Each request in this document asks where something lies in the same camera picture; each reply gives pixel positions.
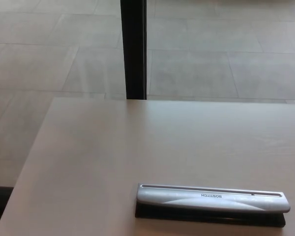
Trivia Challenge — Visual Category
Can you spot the silver black three-hole punch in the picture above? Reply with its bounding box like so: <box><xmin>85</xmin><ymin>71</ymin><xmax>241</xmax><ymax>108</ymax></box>
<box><xmin>134</xmin><ymin>182</ymin><xmax>291</xmax><ymax>228</ymax></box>

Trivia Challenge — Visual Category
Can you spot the black vertical window post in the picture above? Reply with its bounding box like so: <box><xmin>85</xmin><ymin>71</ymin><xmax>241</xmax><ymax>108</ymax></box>
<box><xmin>120</xmin><ymin>0</ymin><xmax>148</xmax><ymax>100</ymax></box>

